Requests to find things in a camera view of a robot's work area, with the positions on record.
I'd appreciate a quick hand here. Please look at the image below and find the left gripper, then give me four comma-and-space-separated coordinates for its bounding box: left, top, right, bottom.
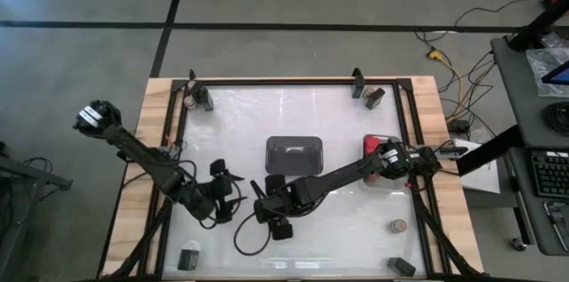
195, 158, 249, 224

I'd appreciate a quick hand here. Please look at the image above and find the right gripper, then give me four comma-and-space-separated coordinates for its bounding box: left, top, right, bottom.
250, 173, 304, 242

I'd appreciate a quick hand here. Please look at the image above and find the black block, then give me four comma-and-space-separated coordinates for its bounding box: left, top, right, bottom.
385, 256, 417, 278

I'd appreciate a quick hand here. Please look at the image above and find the dark grey plastic bin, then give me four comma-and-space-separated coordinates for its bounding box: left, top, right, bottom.
265, 135, 325, 176

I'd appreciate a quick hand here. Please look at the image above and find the white translucent plastic bin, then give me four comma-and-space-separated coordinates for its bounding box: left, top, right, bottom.
362, 133, 410, 192

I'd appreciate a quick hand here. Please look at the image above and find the grey metal stand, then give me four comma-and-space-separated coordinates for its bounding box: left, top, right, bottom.
0, 139, 75, 282

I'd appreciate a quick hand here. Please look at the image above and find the black power adapter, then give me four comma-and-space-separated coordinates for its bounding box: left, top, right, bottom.
447, 119, 470, 134

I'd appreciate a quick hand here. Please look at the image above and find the white paper sheet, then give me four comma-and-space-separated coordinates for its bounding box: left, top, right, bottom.
453, 138, 501, 194

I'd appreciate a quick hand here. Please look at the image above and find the black diagonal desk bar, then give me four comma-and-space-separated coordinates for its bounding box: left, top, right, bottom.
456, 125, 524, 177

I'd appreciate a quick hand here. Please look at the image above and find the grey office desk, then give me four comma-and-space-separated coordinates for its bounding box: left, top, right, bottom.
490, 35, 569, 257

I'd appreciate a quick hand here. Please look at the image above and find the black computer keyboard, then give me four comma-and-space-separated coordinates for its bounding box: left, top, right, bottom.
530, 149, 569, 199

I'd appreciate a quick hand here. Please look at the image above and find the grey metal hand tool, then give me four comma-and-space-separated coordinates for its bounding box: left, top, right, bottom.
542, 200, 569, 254

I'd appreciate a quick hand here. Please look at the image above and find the clear plastic bag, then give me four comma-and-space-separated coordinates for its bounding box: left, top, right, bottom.
525, 45, 569, 98

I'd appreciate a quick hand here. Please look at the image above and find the monitor with blue screen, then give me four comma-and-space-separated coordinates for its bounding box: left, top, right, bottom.
541, 60, 569, 86

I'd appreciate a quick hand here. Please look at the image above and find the black aluminium table frame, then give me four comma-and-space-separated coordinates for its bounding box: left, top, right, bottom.
100, 77, 485, 282

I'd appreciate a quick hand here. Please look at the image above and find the yellow floor cable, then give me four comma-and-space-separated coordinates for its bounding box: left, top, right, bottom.
426, 49, 466, 121

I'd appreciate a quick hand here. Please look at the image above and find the long black floor cable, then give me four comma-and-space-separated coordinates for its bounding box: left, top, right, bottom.
453, 0, 544, 28

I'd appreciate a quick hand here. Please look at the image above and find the coiled black cable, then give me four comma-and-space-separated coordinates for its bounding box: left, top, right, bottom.
542, 101, 569, 137

